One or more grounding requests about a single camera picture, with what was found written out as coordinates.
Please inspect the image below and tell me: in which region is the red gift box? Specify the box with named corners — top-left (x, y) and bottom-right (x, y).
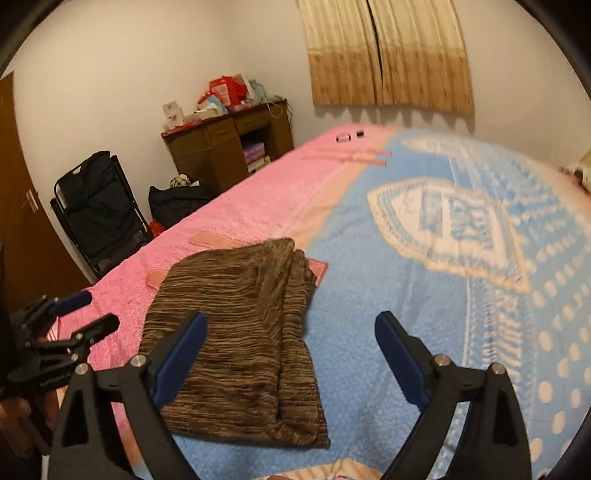
top-left (210, 76), bottom-right (245, 107)

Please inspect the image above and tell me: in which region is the stack of pink books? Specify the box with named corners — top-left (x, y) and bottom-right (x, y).
top-left (242, 142), bottom-right (266, 174)

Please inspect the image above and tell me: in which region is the grey patterned pillow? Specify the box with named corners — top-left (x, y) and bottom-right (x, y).
top-left (561, 152), bottom-right (591, 195)

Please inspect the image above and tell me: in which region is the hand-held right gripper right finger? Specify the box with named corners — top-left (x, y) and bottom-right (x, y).
top-left (374, 311), bottom-right (534, 480)

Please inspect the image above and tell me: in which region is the bed with pink-blue blanket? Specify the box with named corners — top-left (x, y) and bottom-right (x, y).
top-left (46, 122), bottom-right (591, 480)

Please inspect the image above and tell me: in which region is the black bag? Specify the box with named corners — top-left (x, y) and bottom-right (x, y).
top-left (148, 182), bottom-right (213, 229)

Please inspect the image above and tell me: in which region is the person's left hand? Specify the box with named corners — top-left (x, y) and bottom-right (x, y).
top-left (0, 398), bottom-right (35, 457)

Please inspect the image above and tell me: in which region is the brown wooden door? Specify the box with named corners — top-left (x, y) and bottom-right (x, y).
top-left (0, 71), bottom-right (90, 296)

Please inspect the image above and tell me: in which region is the beige patterned window curtain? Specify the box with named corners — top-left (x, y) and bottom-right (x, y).
top-left (298, 0), bottom-right (384, 107)
top-left (369, 0), bottom-right (475, 114)

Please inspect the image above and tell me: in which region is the brown wooden desk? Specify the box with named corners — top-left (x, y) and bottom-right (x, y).
top-left (161, 99), bottom-right (295, 195)

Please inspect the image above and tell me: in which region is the brown knit sweater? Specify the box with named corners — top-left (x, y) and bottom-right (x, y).
top-left (139, 237), bottom-right (331, 448)

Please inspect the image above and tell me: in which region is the light blue paper bag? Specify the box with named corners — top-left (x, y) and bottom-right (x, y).
top-left (245, 78), bottom-right (269, 104)

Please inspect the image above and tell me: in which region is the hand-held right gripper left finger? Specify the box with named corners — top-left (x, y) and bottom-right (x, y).
top-left (48, 310), bottom-right (208, 480)

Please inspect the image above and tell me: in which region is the white card box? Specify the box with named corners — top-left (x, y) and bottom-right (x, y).
top-left (161, 100), bottom-right (183, 130)

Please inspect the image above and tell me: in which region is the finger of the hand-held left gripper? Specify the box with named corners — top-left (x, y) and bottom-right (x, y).
top-left (9, 291), bottom-right (93, 342)
top-left (25, 314), bottom-right (121, 365)

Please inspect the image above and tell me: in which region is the black folding chair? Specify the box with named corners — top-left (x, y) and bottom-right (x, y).
top-left (50, 151), bottom-right (153, 278)

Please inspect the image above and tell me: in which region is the tissue box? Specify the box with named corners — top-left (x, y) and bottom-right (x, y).
top-left (191, 104), bottom-right (229, 121)

